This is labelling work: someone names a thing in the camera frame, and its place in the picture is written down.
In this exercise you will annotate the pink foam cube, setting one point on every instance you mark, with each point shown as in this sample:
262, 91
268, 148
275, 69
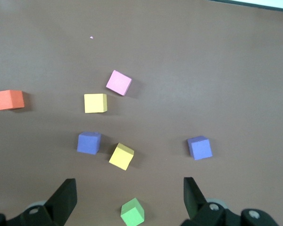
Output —
119, 82

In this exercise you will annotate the table cover sheet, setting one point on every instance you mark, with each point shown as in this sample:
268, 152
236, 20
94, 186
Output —
202, 70

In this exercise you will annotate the purple foam cube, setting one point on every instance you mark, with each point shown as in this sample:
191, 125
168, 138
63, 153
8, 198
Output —
200, 147
89, 142

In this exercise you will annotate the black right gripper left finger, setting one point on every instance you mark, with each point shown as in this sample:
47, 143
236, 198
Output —
63, 200

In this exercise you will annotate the orange foam cube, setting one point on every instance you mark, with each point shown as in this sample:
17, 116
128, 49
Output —
7, 100

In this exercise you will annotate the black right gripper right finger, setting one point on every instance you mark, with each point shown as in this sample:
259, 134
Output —
193, 200

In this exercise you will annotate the yellow foam cube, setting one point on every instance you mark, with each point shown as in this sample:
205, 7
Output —
121, 156
95, 103

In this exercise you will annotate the green foam cube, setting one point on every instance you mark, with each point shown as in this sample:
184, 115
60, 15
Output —
132, 212

